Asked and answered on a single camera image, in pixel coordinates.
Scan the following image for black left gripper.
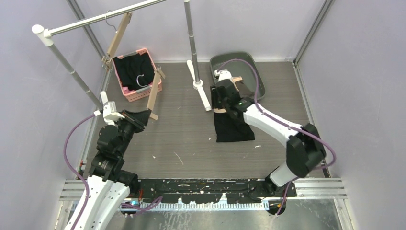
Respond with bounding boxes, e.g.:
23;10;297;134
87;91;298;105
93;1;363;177
114;109;150;156

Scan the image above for black underwear with beige waistband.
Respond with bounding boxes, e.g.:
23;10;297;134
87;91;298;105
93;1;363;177
214;109;255;143

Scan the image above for beige clip hanger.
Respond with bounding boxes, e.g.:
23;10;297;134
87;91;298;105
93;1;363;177
101;12;132;70
146;66;165;120

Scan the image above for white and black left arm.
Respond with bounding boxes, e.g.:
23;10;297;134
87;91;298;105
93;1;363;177
65;109;152;230

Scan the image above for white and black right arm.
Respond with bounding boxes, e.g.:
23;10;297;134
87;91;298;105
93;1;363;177
210;80;326;197

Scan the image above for grey-brown underwear with beige waistband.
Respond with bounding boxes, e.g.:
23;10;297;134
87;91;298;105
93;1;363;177
231;76;254;98

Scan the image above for beige clip hanger on rack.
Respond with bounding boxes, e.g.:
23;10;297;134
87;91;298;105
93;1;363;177
101;12;132;70

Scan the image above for grey-green plastic tub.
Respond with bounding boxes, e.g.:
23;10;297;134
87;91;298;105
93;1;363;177
209;51;266;100

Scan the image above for pink perforated plastic basket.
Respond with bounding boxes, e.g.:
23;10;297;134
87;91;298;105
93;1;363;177
113;48;157;102

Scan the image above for black clothes in basket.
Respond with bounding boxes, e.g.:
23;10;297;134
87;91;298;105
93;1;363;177
113;53;155;91

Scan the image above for white and metal clothes rack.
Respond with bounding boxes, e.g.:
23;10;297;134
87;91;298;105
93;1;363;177
32;0;211;111

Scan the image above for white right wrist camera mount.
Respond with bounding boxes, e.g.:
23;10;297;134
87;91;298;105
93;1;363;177
214;69;232;82

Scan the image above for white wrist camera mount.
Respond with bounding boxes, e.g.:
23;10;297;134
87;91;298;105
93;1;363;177
214;69;232;82
93;91;124;126

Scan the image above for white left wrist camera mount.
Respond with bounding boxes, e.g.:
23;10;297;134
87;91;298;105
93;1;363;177
93;91;124;126

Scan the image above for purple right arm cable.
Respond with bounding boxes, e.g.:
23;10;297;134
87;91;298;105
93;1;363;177
215;58;337;218

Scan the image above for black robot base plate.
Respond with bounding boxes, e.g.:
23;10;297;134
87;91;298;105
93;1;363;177
129;178;296;204

